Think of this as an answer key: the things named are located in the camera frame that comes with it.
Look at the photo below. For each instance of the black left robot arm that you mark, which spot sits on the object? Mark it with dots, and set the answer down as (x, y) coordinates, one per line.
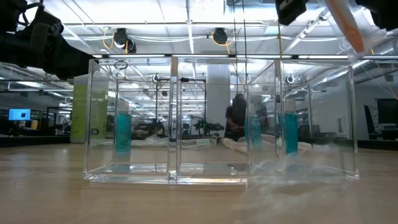
(6, 46)

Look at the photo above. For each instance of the white square pillar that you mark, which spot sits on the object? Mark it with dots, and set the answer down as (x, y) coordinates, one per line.
(217, 93)

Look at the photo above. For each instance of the white cloth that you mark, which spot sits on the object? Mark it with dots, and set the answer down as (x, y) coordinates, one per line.
(192, 142)

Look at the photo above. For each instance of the blue lit computer monitor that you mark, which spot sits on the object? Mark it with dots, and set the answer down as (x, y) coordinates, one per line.
(19, 114)

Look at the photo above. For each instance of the dark wall screen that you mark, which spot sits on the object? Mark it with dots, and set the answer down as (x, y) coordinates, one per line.
(388, 110)

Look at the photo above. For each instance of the clear plastic bag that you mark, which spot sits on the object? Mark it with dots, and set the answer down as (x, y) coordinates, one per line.
(174, 124)

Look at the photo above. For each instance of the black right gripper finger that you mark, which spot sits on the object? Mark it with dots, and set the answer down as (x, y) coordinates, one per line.
(289, 9)

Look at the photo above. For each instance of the orange white toothbrush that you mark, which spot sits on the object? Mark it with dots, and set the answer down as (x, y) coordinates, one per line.
(346, 21)

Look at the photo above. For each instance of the black background robot arm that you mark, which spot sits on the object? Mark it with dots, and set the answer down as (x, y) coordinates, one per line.
(149, 128)
(206, 126)

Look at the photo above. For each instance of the small yellow container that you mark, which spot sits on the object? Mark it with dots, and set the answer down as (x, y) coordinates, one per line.
(34, 124)

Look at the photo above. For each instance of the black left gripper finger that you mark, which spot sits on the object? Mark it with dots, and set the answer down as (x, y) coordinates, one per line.
(77, 71)
(74, 58)

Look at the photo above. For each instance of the person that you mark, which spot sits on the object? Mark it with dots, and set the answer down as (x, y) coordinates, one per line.
(236, 118)

